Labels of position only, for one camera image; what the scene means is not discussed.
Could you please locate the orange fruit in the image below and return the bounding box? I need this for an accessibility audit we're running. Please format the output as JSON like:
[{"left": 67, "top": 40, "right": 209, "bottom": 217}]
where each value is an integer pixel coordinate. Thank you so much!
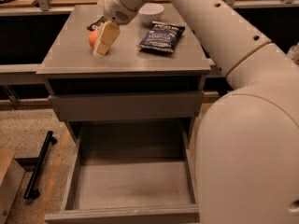
[{"left": 88, "top": 30, "right": 98, "bottom": 49}]

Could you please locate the grey drawer cabinet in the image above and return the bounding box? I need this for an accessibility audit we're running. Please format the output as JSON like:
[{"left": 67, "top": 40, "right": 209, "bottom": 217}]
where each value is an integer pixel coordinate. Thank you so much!
[{"left": 37, "top": 6, "right": 210, "bottom": 134}]

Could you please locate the closed grey top drawer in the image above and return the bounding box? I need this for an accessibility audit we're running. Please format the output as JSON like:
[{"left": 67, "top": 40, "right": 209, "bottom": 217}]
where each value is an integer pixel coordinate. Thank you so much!
[{"left": 49, "top": 91, "right": 203, "bottom": 121}]

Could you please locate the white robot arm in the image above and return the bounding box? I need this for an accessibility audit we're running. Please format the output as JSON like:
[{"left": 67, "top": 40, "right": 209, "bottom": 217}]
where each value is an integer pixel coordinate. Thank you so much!
[{"left": 102, "top": 0, "right": 299, "bottom": 224}]

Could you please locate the black snack bar wrapper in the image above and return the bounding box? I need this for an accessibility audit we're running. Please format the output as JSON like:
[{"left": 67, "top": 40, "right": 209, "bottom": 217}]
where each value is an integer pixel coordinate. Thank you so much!
[{"left": 87, "top": 16, "right": 107, "bottom": 32}]

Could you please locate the black bar handle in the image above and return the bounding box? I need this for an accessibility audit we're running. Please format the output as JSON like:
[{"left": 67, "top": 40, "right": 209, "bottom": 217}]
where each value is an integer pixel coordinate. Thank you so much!
[{"left": 23, "top": 131, "right": 57, "bottom": 200}]

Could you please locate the blue chip bag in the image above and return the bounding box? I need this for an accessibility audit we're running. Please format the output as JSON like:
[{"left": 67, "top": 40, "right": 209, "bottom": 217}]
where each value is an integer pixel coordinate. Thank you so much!
[{"left": 137, "top": 21, "right": 185, "bottom": 53}]

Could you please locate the wooden box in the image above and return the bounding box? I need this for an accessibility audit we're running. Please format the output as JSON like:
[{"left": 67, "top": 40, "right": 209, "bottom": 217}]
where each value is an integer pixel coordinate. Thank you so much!
[{"left": 0, "top": 147, "right": 24, "bottom": 224}]

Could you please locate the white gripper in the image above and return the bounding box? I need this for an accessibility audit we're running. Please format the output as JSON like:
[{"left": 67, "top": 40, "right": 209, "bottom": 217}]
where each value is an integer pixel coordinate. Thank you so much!
[{"left": 93, "top": 0, "right": 153, "bottom": 58}]

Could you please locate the open grey middle drawer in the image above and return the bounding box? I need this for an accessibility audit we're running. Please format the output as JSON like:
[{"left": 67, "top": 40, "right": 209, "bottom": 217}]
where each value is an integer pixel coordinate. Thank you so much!
[{"left": 45, "top": 119, "right": 200, "bottom": 224}]

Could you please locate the white bowl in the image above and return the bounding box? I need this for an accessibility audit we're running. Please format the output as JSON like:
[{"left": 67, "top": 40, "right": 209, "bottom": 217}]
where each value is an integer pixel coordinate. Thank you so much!
[{"left": 137, "top": 3, "right": 164, "bottom": 25}]

